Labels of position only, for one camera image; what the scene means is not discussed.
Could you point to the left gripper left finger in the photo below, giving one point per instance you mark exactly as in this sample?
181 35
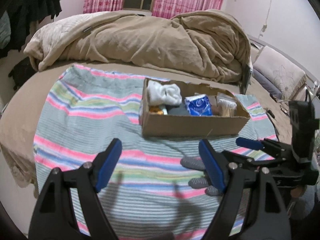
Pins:
68 206

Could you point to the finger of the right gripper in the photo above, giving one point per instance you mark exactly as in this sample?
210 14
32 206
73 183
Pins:
282 161
270 147

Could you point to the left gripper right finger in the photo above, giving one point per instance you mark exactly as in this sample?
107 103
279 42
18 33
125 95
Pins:
265 217

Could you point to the cotton swab bag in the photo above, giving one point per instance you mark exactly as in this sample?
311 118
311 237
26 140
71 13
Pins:
227 105

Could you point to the blue plastic packet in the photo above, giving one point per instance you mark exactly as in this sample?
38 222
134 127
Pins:
198 105

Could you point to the cartoon tissue pack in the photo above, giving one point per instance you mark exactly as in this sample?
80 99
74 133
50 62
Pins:
161 110

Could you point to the white socks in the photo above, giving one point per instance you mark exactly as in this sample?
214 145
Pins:
163 94

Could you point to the black small device on bed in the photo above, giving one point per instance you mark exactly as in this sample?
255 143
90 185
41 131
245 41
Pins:
269 112

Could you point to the grey pillow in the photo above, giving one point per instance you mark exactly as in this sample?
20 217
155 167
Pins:
267 84

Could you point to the beige embroidered pillow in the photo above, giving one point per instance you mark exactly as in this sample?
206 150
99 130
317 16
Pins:
280 71

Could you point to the metal bed headboard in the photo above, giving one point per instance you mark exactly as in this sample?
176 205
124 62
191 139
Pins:
311 78

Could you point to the grey socks in box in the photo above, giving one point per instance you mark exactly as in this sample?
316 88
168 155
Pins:
177 110

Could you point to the striped pastel towel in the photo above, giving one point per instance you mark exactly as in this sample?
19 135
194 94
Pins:
148 192

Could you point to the brown cardboard box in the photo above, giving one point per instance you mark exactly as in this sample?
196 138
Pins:
156 125

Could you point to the beige plush blanket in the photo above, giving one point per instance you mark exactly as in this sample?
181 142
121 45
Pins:
210 44

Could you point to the tan bed sheet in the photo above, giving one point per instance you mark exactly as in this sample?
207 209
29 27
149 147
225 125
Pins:
19 121

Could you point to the black hanging clothes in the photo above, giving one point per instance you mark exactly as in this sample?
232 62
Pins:
16 17

